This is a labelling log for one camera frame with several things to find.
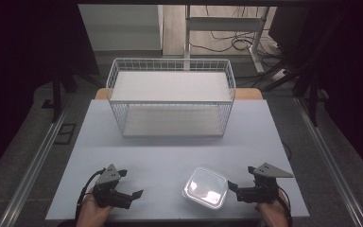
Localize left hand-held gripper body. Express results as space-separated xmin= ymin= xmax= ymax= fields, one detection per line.
xmin=93 ymin=164 xmax=133 ymax=210

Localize white wire two-tier rack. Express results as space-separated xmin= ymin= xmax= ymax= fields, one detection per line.
xmin=105 ymin=57 xmax=236 ymax=139

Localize white power strip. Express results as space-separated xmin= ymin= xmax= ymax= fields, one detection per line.
xmin=271 ymin=68 xmax=287 ymax=81

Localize aluminium floor rail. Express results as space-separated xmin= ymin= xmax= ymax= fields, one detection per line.
xmin=0 ymin=94 xmax=74 ymax=227
xmin=294 ymin=96 xmax=363 ymax=227

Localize clear plastic lidded container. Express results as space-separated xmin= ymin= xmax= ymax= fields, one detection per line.
xmin=182 ymin=166 xmax=230 ymax=211

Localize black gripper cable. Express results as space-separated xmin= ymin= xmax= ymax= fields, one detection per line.
xmin=75 ymin=167 xmax=107 ymax=219
xmin=276 ymin=184 xmax=293 ymax=227

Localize person's right hand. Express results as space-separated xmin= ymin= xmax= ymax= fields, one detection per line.
xmin=254 ymin=188 xmax=290 ymax=227

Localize black metal stand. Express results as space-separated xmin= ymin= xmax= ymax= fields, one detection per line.
xmin=292 ymin=70 xmax=320 ymax=128
xmin=50 ymin=70 xmax=78 ymax=124

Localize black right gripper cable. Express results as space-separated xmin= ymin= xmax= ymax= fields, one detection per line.
xmin=276 ymin=184 xmax=293 ymax=227

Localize white metal desk frame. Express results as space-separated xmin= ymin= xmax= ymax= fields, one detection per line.
xmin=183 ymin=4 xmax=270 ymax=74

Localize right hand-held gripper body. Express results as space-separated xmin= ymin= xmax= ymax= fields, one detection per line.
xmin=235 ymin=162 xmax=294 ymax=204

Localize black curtain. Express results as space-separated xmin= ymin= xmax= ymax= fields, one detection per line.
xmin=0 ymin=0 xmax=100 ymax=183
xmin=268 ymin=0 xmax=363 ymax=187

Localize person's left hand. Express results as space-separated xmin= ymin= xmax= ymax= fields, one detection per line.
xmin=75 ymin=192 xmax=114 ymax=227

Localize white cabinet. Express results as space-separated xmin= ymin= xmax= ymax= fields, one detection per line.
xmin=78 ymin=4 xmax=164 ymax=53

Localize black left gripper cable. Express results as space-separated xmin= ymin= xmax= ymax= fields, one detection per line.
xmin=75 ymin=167 xmax=107 ymax=219

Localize black floor cables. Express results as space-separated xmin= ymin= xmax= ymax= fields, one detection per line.
xmin=188 ymin=5 xmax=285 ymax=61

